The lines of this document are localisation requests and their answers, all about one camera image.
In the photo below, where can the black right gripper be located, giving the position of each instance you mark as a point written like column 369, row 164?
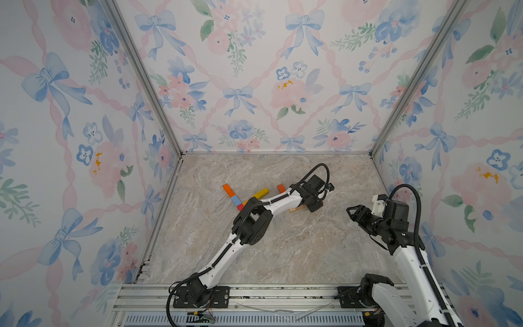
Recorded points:
column 360, row 215

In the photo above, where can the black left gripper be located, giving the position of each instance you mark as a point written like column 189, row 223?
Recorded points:
column 319, row 205

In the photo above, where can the natural wood block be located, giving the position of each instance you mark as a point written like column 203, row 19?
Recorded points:
column 292, row 210

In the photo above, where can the long yellow block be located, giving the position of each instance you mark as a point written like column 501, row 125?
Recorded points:
column 262, row 193

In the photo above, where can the light blue block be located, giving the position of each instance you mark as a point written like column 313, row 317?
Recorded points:
column 236, row 201

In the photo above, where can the small orange block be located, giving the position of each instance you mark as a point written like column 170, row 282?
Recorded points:
column 228, row 190

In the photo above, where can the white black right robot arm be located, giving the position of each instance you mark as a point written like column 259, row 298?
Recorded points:
column 430, row 307

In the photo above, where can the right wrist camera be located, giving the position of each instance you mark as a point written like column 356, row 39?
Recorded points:
column 379, row 204

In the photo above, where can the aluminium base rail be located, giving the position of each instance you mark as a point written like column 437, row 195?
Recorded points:
column 248, row 305

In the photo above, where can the aluminium corner post right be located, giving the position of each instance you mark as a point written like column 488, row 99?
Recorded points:
column 437, row 43

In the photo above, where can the aluminium corner post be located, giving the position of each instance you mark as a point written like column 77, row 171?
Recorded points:
column 122, row 31
column 437, row 43

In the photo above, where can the aluminium corner post left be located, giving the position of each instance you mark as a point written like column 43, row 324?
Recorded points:
column 122, row 31

